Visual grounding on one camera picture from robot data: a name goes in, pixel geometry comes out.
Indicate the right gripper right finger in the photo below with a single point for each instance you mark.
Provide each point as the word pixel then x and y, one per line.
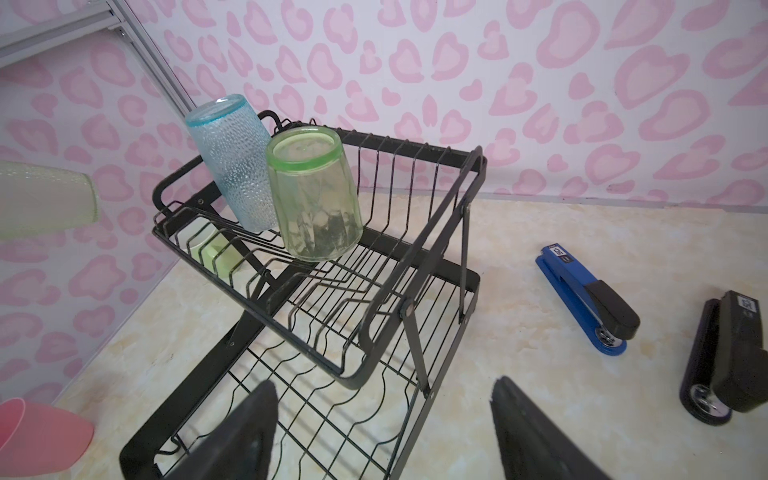
pixel 531 445

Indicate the black wire dish rack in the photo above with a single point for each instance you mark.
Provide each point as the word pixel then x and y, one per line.
pixel 357 347

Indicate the blue stapler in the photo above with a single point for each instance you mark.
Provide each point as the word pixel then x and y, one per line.
pixel 603 315

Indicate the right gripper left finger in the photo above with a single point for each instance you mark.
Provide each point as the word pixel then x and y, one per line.
pixel 241 446

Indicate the teal textured plastic cup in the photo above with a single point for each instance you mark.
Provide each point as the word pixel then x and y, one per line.
pixel 232 142

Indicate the pale green frosted cup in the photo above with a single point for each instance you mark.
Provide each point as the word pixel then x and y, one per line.
pixel 38 200

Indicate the light green transparent cup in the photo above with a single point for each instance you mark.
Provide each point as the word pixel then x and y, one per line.
pixel 314 193

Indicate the white mug green handle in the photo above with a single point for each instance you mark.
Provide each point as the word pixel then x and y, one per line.
pixel 219 256

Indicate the solid pink plastic cup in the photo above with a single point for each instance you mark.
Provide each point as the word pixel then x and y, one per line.
pixel 38 439

